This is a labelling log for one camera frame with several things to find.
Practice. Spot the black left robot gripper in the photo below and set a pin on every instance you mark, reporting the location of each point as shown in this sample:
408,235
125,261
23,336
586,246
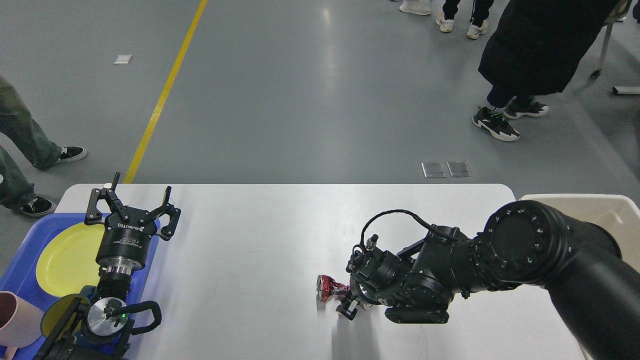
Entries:
125,242

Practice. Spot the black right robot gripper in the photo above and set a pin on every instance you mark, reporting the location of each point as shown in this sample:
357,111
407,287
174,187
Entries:
376,279

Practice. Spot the crushed red can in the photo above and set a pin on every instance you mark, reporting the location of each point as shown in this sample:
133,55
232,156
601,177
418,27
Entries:
327,287

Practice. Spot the yellow plastic plate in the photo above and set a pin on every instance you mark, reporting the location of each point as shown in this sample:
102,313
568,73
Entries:
68,262

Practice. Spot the pink mug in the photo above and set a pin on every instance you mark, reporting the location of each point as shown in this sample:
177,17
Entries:
20,323

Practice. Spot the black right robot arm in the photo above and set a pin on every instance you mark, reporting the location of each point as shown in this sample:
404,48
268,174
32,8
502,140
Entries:
580,264

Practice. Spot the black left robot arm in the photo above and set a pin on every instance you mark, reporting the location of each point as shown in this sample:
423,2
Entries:
97,323

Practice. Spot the dark blue HOME mug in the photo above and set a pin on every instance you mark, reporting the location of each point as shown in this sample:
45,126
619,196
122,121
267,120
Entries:
64,319

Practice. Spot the person in green jeans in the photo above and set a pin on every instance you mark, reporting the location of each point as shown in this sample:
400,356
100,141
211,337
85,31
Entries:
18,124

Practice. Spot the blue plastic tray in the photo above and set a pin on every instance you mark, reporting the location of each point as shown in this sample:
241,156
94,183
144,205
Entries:
20,276

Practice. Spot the left floor socket plate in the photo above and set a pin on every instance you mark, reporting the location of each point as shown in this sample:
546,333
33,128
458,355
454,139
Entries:
433,170

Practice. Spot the floor socket plate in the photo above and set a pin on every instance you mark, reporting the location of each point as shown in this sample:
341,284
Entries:
433,170
459,169

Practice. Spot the white paper on floor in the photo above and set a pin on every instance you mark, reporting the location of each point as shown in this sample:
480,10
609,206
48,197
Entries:
123,59

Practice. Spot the right floor socket plate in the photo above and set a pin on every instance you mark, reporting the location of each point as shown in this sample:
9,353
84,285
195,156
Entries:
459,169

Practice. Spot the beige plastic bin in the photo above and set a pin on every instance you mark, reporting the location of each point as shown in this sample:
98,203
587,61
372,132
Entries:
616,213

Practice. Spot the person in white sneakers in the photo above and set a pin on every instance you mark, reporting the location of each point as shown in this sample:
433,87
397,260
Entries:
415,7

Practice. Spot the white bar on floor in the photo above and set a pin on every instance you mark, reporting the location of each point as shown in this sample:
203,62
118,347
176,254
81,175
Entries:
626,90

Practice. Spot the white office chair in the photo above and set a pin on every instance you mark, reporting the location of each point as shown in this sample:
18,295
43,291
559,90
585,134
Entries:
618,14

